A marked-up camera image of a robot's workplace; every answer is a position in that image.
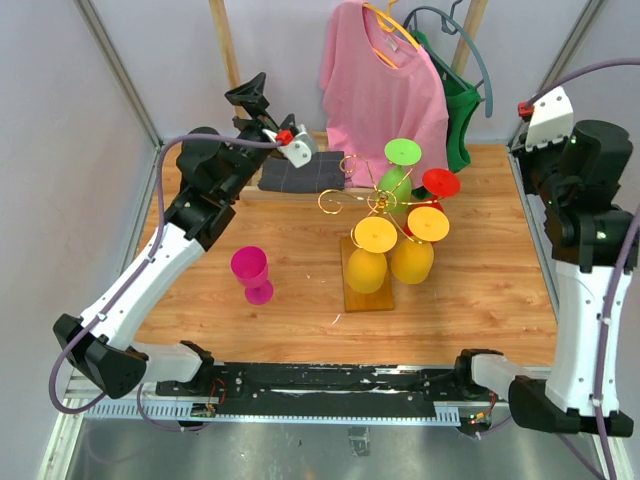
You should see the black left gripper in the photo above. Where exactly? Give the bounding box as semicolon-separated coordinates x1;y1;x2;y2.
220;73;296;202

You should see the magenta wine glass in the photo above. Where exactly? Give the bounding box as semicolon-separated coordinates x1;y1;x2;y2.
230;246;274;305

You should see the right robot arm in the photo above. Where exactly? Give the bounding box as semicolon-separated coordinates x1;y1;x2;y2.
452;120;639;438

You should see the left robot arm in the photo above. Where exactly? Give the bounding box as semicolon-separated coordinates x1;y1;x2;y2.
53;72;278;399

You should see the red wine glass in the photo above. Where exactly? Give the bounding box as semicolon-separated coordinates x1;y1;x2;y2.
403;168;461;243

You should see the green wine glass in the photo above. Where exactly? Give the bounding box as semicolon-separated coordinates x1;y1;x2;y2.
377;138;422;205

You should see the yellow wine glass rear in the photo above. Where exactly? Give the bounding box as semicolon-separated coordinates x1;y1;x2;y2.
391;206;450;285

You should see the yellow wine glass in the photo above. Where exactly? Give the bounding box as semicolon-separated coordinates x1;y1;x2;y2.
391;206;450;285
346;216;398;294

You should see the yellow wine glass front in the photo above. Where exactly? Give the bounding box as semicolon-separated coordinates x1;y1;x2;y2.
346;216;398;294

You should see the wooden rack base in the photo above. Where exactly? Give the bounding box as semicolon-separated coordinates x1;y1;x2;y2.
340;237;394;313

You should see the folded dark grey cloth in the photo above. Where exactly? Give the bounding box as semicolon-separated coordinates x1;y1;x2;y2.
258;151;345;194

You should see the green tank top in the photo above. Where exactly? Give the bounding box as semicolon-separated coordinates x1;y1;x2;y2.
410;30;481;174

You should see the pink t-shirt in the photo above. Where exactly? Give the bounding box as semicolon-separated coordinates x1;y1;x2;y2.
319;1;449;187

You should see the orange clothes hanger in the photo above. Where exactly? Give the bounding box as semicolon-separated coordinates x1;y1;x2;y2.
358;1;425;75

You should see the grey clothes hanger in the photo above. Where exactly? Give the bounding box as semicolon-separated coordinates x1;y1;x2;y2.
403;0;494;118

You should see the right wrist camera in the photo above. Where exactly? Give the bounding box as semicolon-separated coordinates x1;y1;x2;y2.
518;86;574;152

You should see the wooden clothes rack frame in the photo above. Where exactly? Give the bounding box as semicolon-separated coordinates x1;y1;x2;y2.
208;0;489;201

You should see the gold wire glass rack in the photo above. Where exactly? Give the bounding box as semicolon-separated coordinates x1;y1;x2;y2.
317;154;408;239

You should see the aluminium frame rail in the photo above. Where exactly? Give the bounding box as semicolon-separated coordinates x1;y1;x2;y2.
72;0;164;150

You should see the white slotted cable duct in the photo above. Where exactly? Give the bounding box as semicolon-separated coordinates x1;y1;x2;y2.
84;397;462;427

